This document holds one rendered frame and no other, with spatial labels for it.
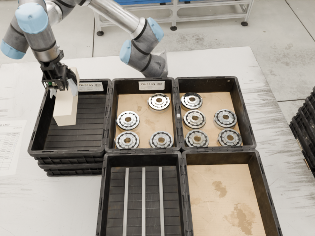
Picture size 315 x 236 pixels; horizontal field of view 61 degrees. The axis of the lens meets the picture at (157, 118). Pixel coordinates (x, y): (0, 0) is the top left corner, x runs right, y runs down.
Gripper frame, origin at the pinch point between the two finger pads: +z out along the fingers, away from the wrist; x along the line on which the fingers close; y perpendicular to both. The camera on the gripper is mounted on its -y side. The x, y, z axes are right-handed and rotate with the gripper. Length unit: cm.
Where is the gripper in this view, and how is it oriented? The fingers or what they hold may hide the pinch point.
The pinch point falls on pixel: (66, 92)
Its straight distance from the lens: 105.4
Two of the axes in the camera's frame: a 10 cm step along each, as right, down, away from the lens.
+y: 1.1, 8.1, -5.8
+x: 9.9, -0.9, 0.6
